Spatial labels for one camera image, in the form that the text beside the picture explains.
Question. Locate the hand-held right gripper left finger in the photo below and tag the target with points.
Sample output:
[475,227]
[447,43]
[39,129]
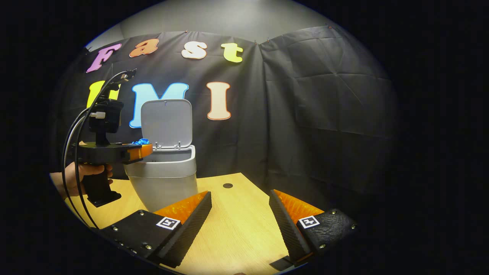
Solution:
[191,229]

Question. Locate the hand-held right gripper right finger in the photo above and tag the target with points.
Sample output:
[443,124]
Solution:
[286,229]

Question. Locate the black backdrop cloth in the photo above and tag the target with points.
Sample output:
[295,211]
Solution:
[305,133]

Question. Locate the white desktop garbage bin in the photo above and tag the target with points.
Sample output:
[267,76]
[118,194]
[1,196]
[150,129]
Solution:
[164,179]

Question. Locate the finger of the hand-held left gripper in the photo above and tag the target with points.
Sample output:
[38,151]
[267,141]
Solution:
[140,152]

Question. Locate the blue paper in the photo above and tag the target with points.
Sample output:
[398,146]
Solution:
[141,141]

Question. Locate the wooden desktop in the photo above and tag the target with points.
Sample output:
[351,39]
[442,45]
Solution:
[237,229]

